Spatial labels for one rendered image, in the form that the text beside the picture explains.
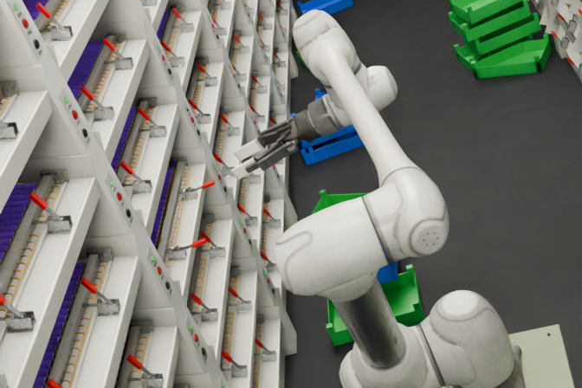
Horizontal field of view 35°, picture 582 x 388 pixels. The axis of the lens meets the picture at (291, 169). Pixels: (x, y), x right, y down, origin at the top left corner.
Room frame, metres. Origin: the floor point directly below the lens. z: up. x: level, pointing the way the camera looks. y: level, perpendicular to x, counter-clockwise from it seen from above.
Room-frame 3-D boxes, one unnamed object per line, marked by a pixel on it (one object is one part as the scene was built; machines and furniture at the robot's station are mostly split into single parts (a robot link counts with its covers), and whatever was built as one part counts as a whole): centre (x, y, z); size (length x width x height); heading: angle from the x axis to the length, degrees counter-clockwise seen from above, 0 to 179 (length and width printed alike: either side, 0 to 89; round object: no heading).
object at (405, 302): (2.36, -0.08, 0.04); 0.30 x 0.20 x 0.08; 78
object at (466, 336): (1.64, -0.23, 0.41); 0.18 x 0.16 x 0.22; 87
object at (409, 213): (1.38, -0.17, 0.96); 0.18 x 0.14 x 0.13; 177
